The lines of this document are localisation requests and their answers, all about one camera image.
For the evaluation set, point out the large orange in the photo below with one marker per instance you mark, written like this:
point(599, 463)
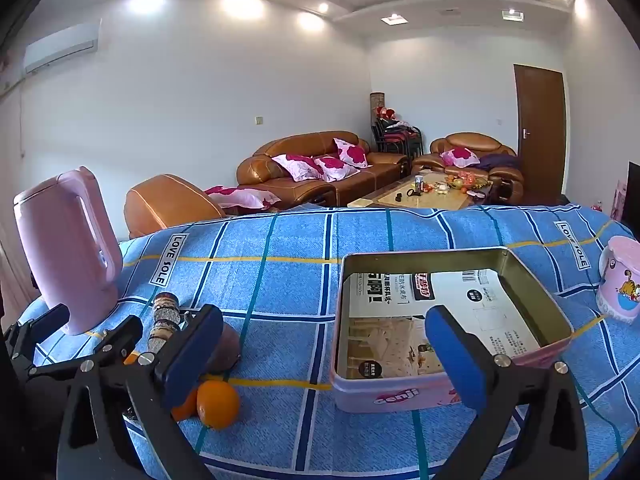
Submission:
point(217, 405)

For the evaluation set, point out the purple passion fruit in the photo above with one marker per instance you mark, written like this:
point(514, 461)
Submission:
point(227, 347)

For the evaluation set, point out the round ceiling spotlight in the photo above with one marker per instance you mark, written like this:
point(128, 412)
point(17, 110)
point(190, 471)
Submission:
point(323, 7)

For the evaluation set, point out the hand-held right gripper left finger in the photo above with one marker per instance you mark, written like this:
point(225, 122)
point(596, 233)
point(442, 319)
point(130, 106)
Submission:
point(187, 360)

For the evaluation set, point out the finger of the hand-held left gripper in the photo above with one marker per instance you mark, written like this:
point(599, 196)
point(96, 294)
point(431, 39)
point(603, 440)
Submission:
point(47, 322)
point(122, 335)

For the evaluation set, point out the stacked black chairs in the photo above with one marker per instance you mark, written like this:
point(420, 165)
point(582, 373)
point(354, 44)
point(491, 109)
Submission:
point(397, 137)

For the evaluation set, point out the drink can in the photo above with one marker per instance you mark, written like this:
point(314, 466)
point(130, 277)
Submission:
point(419, 183)

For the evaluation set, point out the wooden coffee table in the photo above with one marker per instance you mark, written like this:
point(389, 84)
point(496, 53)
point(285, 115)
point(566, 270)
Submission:
point(435, 201)

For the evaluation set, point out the pink electric kettle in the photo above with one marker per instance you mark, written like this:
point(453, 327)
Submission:
point(60, 260)

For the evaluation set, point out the brown leather sofa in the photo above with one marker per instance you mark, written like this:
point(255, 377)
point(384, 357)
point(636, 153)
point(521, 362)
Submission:
point(300, 143)

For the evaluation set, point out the pink floral pillow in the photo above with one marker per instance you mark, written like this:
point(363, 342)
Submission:
point(352, 152)
point(295, 166)
point(335, 167)
point(457, 156)

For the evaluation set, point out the blue checked tablecloth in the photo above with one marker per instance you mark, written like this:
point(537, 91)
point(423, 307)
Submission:
point(280, 310)

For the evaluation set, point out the pink tin box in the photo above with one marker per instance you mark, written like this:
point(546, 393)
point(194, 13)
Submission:
point(390, 395)

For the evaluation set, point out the small orange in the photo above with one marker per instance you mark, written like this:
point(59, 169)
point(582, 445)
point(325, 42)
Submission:
point(184, 407)
point(131, 359)

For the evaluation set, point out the white air conditioner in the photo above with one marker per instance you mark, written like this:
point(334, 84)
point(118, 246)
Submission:
point(60, 50)

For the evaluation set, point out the red plush toy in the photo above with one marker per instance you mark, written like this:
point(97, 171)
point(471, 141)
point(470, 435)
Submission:
point(386, 111)

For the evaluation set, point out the brown leather armchair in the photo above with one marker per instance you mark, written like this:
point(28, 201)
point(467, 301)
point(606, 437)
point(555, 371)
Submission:
point(470, 142)
point(165, 205)

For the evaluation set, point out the orange and red fruit pile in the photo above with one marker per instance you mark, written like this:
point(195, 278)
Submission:
point(460, 180)

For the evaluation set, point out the pink cartoon mug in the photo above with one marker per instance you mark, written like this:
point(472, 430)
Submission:
point(620, 280)

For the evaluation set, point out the brown wooden door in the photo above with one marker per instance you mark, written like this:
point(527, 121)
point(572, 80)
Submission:
point(540, 110)

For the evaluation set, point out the ceiling air vent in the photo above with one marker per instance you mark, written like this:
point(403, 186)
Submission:
point(448, 10)

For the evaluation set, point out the purple cloth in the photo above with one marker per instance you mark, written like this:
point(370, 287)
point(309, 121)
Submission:
point(497, 161)

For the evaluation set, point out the tall patterned vase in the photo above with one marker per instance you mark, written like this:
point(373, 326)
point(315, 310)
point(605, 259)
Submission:
point(377, 102)

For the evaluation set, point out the black television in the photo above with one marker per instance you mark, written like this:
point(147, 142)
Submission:
point(634, 195)

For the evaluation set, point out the square ceiling light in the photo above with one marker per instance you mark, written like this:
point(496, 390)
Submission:
point(511, 14)
point(392, 19)

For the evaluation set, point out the printed paper liner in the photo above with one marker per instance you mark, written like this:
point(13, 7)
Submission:
point(480, 290)

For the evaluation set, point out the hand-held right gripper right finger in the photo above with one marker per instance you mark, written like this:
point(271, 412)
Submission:
point(455, 355)

